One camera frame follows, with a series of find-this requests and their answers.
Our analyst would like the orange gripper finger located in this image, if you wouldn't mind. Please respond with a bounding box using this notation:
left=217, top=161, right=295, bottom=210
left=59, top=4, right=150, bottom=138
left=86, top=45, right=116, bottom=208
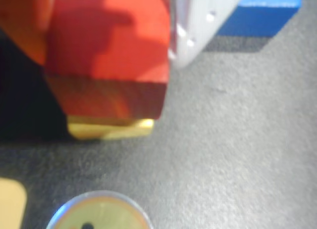
left=0, top=0, right=55, bottom=66

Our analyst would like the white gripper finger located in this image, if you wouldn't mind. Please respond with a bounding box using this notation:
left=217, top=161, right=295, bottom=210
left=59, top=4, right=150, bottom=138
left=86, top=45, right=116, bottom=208
left=167, top=0, right=248, bottom=69

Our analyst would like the red wooden cube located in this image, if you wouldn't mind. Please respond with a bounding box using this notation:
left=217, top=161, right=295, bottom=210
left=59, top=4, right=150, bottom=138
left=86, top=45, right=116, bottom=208
left=44, top=0, right=172, bottom=121

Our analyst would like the blue wooden cube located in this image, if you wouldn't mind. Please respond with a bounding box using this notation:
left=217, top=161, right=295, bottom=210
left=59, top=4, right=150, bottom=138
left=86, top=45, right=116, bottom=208
left=214, top=0, right=303, bottom=39

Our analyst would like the yellow wooden cube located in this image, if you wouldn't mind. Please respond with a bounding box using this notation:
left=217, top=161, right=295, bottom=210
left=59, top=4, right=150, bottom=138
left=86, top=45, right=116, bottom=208
left=66, top=115, right=155, bottom=141

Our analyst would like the yellow robot logo sticker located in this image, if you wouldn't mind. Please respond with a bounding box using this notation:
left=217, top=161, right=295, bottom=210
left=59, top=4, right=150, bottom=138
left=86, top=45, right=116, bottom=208
left=0, top=177, right=28, bottom=229

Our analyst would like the hugging face emoji sticker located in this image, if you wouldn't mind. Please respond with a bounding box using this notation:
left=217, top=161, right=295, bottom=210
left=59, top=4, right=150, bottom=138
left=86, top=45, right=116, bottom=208
left=45, top=190, right=154, bottom=229

